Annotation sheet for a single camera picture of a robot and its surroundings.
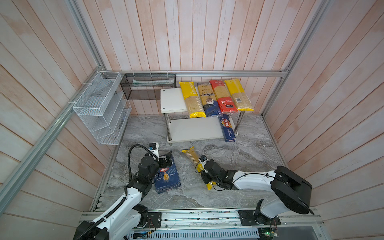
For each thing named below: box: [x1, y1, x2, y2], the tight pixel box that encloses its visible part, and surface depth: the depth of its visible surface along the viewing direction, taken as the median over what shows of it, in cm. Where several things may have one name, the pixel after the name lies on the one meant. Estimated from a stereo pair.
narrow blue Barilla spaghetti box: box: [218, 114, 236, 142], surface depth 101 cm
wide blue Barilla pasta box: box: [154, 158, 182, 194], surface depth 82 cm
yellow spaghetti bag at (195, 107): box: [179, 81, 207, 119], surface depth 78 cm
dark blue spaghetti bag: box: [197, 83, 222, 118], surface depth 79 cm
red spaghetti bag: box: [209, 80, 238, 115], surface depth 79 cm
